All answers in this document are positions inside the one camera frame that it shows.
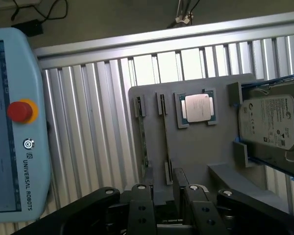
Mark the black power adapter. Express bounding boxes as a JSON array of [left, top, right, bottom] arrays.
[[11, 20, 45, 38]]

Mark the silver CPU chip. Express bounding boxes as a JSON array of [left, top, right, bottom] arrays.
[[181, 94, 216, 123]]

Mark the black cable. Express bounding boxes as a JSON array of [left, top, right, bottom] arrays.
[[11, 0, 68, 25]]

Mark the light blue teach pendant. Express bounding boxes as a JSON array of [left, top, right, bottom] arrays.
[[0, 27, 52, 224]]

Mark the silver hard disk drive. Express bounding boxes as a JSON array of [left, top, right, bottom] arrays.
[[237, 81, 294, 170]]

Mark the aluminium table frame rail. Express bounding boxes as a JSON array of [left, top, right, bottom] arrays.
[[32, 10, 294, 61]]

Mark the black stand with white clip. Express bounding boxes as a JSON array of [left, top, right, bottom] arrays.
[[166, 0, 195, 29]]

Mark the grey parts rack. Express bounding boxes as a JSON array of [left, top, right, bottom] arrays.
[[127, 72, 293, 204]]

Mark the green RAM stick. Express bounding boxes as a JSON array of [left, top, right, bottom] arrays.
[[136, 96, 149, 177]]

